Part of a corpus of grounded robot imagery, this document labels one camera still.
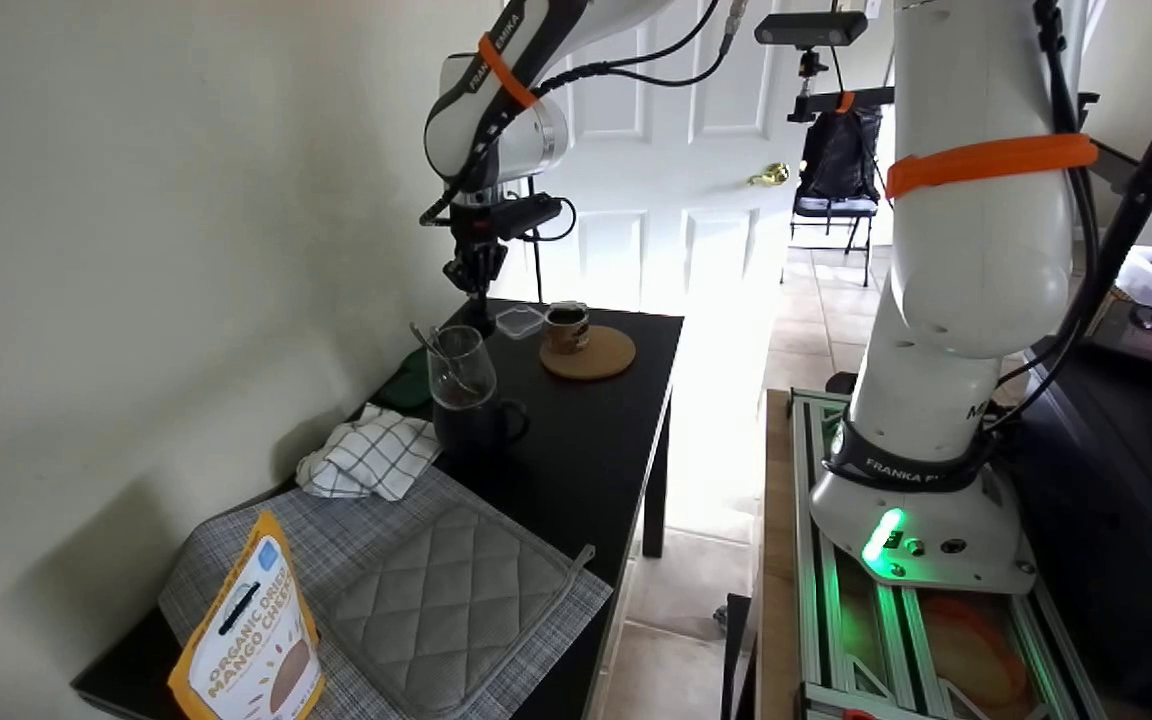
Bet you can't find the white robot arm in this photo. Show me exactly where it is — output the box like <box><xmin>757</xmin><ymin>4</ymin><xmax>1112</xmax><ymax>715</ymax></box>
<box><xmin>423</xmin><ymin>0</ymin><xmax>1097</xmax><ymax>596</ymax></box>

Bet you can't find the grey quilted pot holder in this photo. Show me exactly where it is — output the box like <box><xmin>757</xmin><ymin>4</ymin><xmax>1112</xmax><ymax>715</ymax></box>
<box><xmin>324</xmin><ymin>503</ymin><xmax>614</xmax><ymax>720</ymax></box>

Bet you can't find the robot base mounting frame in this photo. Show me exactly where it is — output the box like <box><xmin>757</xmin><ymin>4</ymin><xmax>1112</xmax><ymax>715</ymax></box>
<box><xmin>757</xmin><ymin>392</ymin><xmax>1108</xmax><ymax>720</ymax></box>

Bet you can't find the black tripod camera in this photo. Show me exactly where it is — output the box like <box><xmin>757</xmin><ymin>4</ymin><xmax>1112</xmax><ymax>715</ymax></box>
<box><xmin>757</xmin><ymin>12</ymin><xmax>868</xmax><ymax>125</ymax></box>

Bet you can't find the white checkered cloth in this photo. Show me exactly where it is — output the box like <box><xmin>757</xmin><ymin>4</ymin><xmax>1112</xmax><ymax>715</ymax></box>
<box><xmin>295</xmin><ymin>402</ymin><xmax>440</xmax><ymax>499</ymax></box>

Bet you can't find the clear plastic bowl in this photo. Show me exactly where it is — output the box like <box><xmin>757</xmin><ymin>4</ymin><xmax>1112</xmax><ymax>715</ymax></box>
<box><xmin>498</xmin><ymin>309</ymin><xmax>544</xmax><ymax>339</ymax></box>

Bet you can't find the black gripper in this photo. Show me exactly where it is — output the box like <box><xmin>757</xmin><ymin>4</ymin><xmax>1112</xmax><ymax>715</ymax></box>
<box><xmin>444</xmin><ymin>193</ymin><xmax>566</xmax><ymax>296</ymax></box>

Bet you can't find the black chair with bag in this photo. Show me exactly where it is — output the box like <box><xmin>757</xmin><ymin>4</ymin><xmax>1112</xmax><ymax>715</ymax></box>
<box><xmin>792</xmin><ymin>90</ymin><xmax>879</xmax><ymax>254</ymax></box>

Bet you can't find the orange and white packet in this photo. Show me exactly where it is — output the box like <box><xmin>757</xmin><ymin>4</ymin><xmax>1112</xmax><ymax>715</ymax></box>
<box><xmin>168</xmin><ymin>510</ymin><xmax>324</xmax><ymax>720</ymax></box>

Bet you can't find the black side table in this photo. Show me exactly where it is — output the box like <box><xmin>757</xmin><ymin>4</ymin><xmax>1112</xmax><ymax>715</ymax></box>
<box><xmin>71</xmin><ymin>309</ymin><xmax>686</xmax><ymax>720</ymax></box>

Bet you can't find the round cork mat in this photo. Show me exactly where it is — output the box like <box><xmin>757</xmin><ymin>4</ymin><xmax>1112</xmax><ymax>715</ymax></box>
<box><xmin>542</xmin><ymin>323</ymin><xmax>642</xmax><ymax>385</ymax></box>

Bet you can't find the grey woven placemat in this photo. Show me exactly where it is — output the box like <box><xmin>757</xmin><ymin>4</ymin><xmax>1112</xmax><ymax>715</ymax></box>
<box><xmin>162</xmin><ymin>466</ymin><xmax>614</xmax><ymax>720</ymax></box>

